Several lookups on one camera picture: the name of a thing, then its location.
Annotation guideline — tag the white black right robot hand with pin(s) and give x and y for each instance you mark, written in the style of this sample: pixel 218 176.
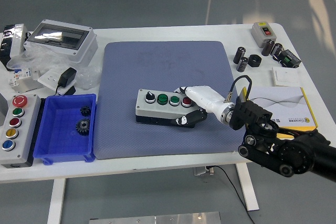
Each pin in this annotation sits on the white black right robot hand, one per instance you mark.
pixel 207 98

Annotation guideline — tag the grey four-button control box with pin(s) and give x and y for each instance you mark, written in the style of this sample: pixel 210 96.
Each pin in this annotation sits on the grey four-button control box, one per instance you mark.
pixel 147 110

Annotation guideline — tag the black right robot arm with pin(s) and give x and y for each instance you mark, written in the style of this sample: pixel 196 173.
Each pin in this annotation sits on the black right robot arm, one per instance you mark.
pixel 296 155

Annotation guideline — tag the grey five-button control box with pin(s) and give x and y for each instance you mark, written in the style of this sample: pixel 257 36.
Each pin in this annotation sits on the grey five-button control box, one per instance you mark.
pixel 22 134

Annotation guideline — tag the dark cylindrical capacitor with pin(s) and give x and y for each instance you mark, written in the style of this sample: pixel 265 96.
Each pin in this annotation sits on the dark cylindrical capacitor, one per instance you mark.
pixel 242 64
pixel 277 51
pixel 239 54
pixel 267 48

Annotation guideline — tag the blue-grey table mat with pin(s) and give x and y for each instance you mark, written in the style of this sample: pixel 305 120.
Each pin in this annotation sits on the blue-grey table mat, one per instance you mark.
pixel 157 64

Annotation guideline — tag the black hex nut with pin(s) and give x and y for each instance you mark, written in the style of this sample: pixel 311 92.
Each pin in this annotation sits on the black hex nut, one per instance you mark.
pixel 255 61

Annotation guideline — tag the white yellow cardboard box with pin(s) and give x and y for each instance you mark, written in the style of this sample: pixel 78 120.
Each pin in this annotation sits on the white yellow cardboard box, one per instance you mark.
pixel 288 106

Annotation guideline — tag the black module green terminal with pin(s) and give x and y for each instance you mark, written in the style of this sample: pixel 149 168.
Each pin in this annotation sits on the black module green terminal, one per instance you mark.
pixel 290 60

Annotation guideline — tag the white table leg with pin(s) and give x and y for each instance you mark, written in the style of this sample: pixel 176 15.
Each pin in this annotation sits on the white table leg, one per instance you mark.
pixel 56 200
pixel 248 187

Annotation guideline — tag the small black gear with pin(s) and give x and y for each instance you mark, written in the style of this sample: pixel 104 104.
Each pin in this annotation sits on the small black gear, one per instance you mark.
pixel 85 111

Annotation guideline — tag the large black gear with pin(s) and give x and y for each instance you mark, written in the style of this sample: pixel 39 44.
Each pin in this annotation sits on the large black gear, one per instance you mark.
pixel 83 127

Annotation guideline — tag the silver metal floor plate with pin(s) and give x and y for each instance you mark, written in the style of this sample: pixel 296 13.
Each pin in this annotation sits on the silver metal floor plate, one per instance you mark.
pixel 157 218

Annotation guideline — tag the grey distribution box clear lid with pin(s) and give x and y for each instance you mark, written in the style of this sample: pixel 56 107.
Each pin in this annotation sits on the grey distribution box clear lid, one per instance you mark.
pixel 78 51

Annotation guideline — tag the black power adapter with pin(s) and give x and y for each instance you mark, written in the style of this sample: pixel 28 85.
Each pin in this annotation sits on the black power adapter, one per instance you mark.
pixel 67 75

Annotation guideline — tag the blue plastic bin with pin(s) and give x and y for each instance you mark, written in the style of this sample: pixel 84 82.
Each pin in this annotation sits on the blue plastic bin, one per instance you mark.
pixel 60 140

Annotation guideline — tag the clear plastic bag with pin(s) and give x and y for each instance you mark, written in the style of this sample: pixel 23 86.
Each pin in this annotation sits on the clear plastic bag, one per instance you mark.
pixel 47 58

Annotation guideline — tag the silver metal mounting plate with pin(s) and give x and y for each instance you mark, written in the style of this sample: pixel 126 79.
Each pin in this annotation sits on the silver metal mounting plate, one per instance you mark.
pixel 29 86

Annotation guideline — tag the white circuit breaker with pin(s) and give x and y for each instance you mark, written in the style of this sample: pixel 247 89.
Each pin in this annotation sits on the white circuit breaker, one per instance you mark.
pixel 19 75

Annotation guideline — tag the white black wrapped device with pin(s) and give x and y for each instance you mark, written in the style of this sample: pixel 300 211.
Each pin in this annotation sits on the white black wrapped device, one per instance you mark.
pixel 15 40

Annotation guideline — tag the metal bracket under table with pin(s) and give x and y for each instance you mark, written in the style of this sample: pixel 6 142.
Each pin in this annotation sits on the metal bracket under table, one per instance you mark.
pixel 203 170

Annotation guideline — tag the grey two-button switch box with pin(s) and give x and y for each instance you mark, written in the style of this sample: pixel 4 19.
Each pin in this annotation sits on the grey two-button switch box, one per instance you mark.
pixel 258 35

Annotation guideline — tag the white wall switch panel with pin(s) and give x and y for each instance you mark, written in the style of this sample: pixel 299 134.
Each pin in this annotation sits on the white wall switch panel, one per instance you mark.
pixel 286 77

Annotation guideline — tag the white wall socket panel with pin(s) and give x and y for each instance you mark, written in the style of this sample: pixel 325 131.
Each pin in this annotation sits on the white wall socket panel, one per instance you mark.
pixel 48 77

